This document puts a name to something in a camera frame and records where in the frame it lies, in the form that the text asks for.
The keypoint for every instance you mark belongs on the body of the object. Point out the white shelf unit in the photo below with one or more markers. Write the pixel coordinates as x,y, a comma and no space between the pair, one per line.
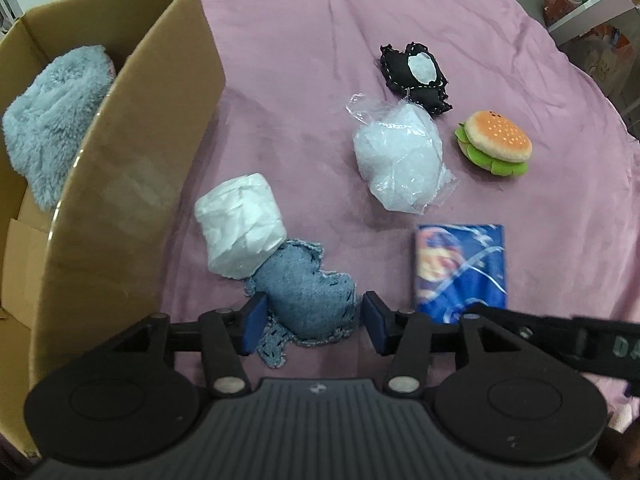
590,12

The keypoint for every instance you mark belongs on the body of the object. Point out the hamburger plush toy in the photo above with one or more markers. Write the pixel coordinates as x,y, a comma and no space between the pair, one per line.
495,140

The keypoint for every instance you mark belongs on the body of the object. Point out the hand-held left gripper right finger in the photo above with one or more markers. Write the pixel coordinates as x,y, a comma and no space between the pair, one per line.
375,325

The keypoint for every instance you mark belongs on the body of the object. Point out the fluffy grey-blue plush cloth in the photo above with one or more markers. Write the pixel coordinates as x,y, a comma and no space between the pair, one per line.
50,125

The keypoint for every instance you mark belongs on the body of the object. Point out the blue denim stitched pillow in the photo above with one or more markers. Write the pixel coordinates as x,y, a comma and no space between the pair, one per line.
305,295

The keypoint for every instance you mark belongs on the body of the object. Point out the orange snack bag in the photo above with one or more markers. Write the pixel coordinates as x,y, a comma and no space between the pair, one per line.
554,2

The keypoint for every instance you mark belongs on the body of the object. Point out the clear bag of white stuffing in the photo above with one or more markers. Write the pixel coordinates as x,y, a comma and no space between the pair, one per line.
400,160

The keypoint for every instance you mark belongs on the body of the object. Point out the white paper wad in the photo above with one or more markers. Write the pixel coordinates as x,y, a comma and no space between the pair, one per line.
240,225

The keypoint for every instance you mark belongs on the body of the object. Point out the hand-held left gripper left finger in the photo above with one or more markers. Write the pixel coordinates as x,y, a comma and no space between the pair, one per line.
255,321

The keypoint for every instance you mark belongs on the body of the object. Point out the black stitched pillow white patch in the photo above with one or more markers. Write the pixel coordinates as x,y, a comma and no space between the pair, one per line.
415,80

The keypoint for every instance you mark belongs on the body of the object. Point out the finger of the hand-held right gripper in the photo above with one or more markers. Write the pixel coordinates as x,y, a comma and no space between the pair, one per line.
530,332

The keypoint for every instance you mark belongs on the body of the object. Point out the brown cardboard box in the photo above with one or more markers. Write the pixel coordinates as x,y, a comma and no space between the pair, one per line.
125,185

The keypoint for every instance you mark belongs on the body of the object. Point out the blue tissue packet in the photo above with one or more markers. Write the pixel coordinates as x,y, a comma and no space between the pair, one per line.
460,270

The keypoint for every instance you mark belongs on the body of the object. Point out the pink blanket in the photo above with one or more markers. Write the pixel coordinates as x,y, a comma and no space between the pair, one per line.
300,60

